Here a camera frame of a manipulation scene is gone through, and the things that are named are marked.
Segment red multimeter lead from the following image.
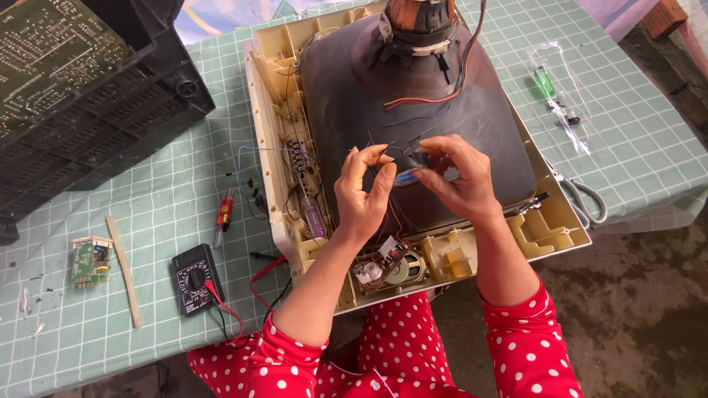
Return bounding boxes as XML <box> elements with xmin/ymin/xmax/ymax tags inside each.
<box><xmin>204</xmin><ymin>255</ymin><xmax>288</xmax><ymax>345</ymax></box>

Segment green checkered tablecloth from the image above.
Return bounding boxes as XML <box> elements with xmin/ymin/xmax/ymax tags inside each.
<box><xmin>0</xmin><ymin>0</ymin><xmax>708</xmax><ymax>398</ymax></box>

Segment red tester screwdriver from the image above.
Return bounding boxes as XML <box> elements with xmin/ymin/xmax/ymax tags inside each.
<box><xmin>213</xmin><ymin>188</ymin><xmax>236</xmax><ymax>249</ymax></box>

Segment clear purple screwdriver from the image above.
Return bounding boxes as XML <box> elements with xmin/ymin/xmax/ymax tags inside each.
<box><xmin>299</xmin><ymin>179</ymin><xmax>328</xmax><ymax>240</ymax></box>

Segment dark grey picture tube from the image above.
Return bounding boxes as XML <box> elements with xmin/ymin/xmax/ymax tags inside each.
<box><xmin>298</xmin><ymin>11</ymin><xmax>538</xmax><ymax>240</ymax></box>

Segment black television back cover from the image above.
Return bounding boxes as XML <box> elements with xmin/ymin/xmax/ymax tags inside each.
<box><xmin>0</xmin><ymin>0</ymin><xmax>217</xmax><ymax>247</ymax></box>

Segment thin black wire bundle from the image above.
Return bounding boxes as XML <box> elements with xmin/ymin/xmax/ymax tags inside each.
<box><xmin>366</xmin><ymin>131</ymin><xmax>422</xmax><ymax>172</ymax></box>

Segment grey handled scissors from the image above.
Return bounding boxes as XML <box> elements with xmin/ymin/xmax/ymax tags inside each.
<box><xmin>543</xmin><ymin>156</ymin><xmax>609</xmax><ymax>231</ymax></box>

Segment large green circuit board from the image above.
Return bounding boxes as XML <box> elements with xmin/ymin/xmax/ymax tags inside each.
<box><xmin>0</xmin><ymin>0</ymin><xmax>133</xmax><ymax>140</ymax></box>

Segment person's right hand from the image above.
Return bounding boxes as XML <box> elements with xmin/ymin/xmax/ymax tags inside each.
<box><xmin>412</xmin><ymin>134</ymin><xmax>502</xmax><ymax>223</ymax></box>

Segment wooden stick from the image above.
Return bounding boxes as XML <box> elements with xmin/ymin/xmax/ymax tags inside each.
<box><xmin>105</xmin><ymin>215</ymin><xmax>144</xmax><ymax>330</ymax></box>

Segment black alligator clip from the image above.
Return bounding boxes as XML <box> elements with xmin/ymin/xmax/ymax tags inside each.
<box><xmin>511</xmin><ymin>191</ymin><xmax>552</xmax><ymax>217</ymax></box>

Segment beige television front case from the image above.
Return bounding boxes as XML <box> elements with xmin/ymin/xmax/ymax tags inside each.
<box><xmin>243</xmin><ymin>0</ymin><xmax>593</xmax><ymax>317</ymax></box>

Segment coloured yoke wires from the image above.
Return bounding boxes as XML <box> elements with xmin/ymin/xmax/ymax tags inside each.
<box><xmin>383</xmin><ymin>0</ymin><xmax>489</xmax><ymax>129</ymax></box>

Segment person's left hand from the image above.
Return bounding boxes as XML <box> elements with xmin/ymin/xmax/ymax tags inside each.
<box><xmin>334</xmin><ymin>144</ymin><xmax>398</xmax><ymax>244</ymax></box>

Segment copper deflection yoke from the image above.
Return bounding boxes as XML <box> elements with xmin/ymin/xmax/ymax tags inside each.
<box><xmin>378</xmin><ymin>0</ymin><xmax>461</xmax><ymax>70</ymax></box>

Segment round speaker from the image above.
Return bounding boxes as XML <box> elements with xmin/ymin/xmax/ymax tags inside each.
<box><xmin>383</xmin><ymin>249</ymin><xmax>430</xmax><ymax>288</ymax></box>

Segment red brick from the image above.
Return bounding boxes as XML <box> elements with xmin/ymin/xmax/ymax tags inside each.
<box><xmin>639</xmin><ymin>0</ymin><xmax>690</xmax><ymax>40</ymax></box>

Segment clear plastic bag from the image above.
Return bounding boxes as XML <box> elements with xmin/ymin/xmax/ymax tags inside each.
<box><xmin>525</xmin><ymin>40</ymin><xmax>594</xmax><ymax>158</ymax></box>

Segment small brown circuit board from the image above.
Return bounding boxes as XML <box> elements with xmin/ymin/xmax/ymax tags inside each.
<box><xmin>352</xmin><ymin>235</ymin><xmax>413</xmax><ymax>293</ymax></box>

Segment small green circuit board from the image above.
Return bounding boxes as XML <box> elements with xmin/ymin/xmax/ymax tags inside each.
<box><xmin>70</xmin><ymin>235</ymin><xmax>115</xmax><ymax>290</ymax></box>

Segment black electrical tape roll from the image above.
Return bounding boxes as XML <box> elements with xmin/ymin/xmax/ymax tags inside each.
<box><xmin>393</xmin><ymin>151</ymin><xmax>433</xmax><ymax>188</ymax></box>

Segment button control board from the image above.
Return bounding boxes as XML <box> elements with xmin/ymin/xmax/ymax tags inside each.
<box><xmin>284</xmin><ymin>137</ymin><xmax>312</xmax><ymax>180</ymax></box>

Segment green handled screwdriver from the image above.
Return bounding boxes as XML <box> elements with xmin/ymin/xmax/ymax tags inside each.
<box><xmin>533</xmin><ymin>63</ymin><xmax>582</xmax><ymax>126</ymax></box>

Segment red polka dot clothing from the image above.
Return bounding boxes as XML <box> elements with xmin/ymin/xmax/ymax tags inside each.
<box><xmin>187</xmin><ymin>278</ymin><xmax>585</xmax><ymax>398</ymax></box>

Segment black multimeter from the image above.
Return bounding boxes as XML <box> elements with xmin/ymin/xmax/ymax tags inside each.
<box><xmin>171</xmin><ymin>243</ymin><xmax>226</xmax><ymax>317</ymax></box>

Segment blue wire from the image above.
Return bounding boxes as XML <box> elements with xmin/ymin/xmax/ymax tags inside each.
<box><xmin>237</xmin><ymin>145</ymin><xmax>296</xmax><ymax>206</ymax></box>

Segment black multimeter lead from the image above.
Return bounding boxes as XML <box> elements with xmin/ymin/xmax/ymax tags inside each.
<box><xmin>213</xmin><ymin>251</ymin><xmax>294</xmax><ymax>349</ymax></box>

